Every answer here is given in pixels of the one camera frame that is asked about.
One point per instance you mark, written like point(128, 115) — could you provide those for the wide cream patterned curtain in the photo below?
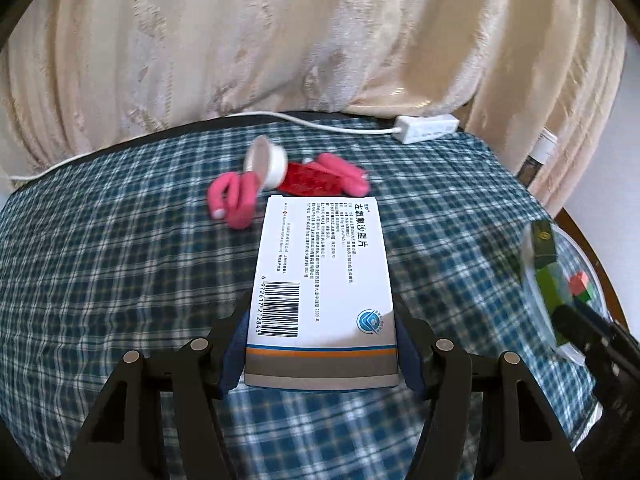
point(250, 35)

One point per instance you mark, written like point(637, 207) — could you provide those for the white power strip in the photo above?
point(430, 127)

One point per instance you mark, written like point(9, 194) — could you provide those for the small white plastic cup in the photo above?
point(272, 165)

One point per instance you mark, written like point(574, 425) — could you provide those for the green toy brick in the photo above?
point(586, 293)

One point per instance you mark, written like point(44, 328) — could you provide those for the narrow cream patterned curtain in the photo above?
point(560, 85)

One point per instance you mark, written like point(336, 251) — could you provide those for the green blue-dotted block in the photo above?
point(550, 285)

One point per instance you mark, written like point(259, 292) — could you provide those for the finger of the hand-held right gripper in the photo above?
point(575, 322)

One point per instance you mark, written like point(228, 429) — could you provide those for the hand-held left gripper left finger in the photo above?
point(232, 355)

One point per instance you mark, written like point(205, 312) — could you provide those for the clear plastic bowl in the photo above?
point(580, 255)

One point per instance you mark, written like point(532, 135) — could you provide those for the pink toy brick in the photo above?
point(579, 278)

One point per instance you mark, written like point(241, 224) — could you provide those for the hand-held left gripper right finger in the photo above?
point(410, 355)

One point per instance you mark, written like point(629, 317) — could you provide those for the red toy brick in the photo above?
point(310, 180)

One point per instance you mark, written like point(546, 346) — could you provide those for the white tower heater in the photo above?
point(542, 147)

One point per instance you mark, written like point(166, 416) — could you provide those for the blue plaid tablecloth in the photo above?
point(125, 270)

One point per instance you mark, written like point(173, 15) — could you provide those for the pink foam hair curler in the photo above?
point(245, 205)
point(345, 170)

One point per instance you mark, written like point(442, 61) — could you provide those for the white medicine box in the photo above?
point(320, 270)

